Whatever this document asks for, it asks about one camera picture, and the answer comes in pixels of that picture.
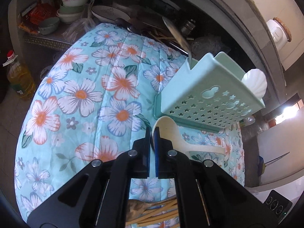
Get cream plastic rice spoon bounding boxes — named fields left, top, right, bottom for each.
left=152, top=116, right=225, bottom=155

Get wooden spatula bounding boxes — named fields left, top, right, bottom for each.
left=126, top=199, right=153, bottom=221

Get black induction cooktop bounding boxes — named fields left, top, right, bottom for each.
left=263, top=190, right=293, bottom=222

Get floral quilted table cloth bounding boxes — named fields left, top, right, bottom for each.
left=14, top=23, right=246, bottom=228

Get mint green utensil caddy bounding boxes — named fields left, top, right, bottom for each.
left=154, top=52, right=265, bottom=133

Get white shell-shaped spoon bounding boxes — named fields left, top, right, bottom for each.
left=241, top=68, right=267, bottom=100

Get cooking oil bottle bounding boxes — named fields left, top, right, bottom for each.
left=3, top=50, right=36, bottom=100

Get white rice cooker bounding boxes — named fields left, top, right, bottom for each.
left=266, top=17, right=292, bottom=51

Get white plate on shelf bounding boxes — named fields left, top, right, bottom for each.
left=91, top=5, right=130, bottom=23

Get stack of ceramic bowls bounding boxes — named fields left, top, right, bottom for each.
left=57, top=0, right=88, bottom=24

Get red plastic basket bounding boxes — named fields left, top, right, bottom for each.
left=29, top=3, right=57, bottom=25

